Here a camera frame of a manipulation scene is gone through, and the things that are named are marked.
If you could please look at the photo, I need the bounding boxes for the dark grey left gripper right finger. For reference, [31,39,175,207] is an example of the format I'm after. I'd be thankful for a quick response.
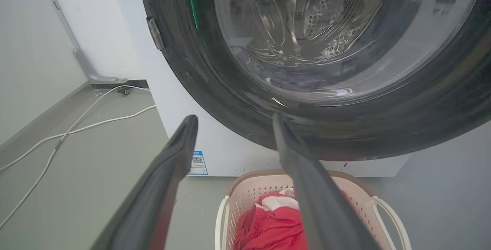
[272,113,381,250]

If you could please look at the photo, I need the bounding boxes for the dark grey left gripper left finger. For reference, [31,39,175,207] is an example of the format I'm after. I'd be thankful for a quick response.
[91,115,199,250]

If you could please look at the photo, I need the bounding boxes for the round black washing machine door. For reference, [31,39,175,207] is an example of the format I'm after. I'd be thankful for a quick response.
[137,0,491,161]

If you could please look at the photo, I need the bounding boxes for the white washing machine body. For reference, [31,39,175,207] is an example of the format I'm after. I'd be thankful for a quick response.
[109,0,413,178]

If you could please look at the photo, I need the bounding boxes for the white and pink garment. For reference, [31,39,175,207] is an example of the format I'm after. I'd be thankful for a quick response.
[255,187,300,212]

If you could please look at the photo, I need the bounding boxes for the red garment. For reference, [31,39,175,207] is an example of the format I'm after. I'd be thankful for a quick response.
[233,191,355,250]

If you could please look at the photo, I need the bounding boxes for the blue QR code sticker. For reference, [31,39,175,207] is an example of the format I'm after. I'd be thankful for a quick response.
[188,151,209,176]

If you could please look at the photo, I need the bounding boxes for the cream perforated laundry basket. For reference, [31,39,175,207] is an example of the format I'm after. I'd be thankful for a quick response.
[215,169,412,250]

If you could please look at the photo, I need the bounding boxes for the white power cable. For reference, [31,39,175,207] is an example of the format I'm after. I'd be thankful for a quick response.
[0,105,157,172]

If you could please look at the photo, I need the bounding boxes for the thin white cable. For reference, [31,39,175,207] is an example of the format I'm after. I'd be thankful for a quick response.
[0,85,151,229]

